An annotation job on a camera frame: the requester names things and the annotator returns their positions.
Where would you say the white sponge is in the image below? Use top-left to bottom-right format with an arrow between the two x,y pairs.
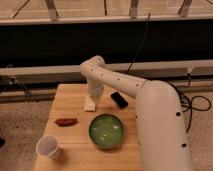
84,96 -> 96,112

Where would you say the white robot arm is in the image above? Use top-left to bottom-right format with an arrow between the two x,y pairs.
80,56 -> 195,171

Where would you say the green ceramic bowl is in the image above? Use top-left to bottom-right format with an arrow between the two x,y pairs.
88,113 -> 125,149

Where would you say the black phone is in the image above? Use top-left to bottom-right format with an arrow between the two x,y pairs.
111,92 -> 128,109

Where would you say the dark red object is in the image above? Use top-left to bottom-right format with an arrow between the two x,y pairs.
55,118 -> 78,127

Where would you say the white paper cup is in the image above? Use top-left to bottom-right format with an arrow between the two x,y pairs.
36,135 -> 61,160

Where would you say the metal rail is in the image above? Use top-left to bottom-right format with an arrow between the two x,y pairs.
0,60 -> 213,84

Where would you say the black floor cable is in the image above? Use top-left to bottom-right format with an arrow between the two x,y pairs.
173,83 -> 212,134

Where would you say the black hanging cable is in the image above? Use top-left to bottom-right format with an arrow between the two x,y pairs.
124,12 -> 152,74

